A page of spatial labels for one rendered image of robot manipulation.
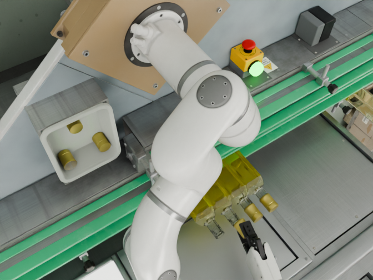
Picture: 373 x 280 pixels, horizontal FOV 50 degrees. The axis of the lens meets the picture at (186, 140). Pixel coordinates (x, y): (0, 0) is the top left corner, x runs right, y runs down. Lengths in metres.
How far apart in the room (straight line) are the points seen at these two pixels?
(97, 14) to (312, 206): 0.93
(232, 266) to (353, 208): 0.46
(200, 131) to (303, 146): 0.93
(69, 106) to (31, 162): 0.24
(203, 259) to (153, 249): 0.55
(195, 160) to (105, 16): 0.33
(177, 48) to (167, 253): 0.37
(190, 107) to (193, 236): 0.68
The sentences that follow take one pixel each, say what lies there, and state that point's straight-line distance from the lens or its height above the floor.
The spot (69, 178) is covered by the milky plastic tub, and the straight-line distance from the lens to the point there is 1.08.
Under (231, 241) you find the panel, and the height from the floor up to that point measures 1.14.
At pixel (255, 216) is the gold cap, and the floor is 1.16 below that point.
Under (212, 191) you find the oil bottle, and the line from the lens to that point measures 1.13.
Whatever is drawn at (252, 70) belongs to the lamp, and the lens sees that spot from 1.20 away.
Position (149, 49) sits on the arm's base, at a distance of 0.82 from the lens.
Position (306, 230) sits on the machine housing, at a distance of 1.34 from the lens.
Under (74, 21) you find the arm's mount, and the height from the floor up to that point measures 0.79.
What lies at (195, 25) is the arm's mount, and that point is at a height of 0.84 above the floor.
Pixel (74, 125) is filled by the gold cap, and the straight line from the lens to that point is 0.97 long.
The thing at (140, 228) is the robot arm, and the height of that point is 1.17.
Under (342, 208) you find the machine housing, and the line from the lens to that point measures 1.42.
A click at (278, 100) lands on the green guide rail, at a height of 0.94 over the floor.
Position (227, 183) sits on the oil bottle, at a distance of 1.15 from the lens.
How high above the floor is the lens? 1.43
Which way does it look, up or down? 28 degrees down
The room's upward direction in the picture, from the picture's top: 141 degrees clockwise
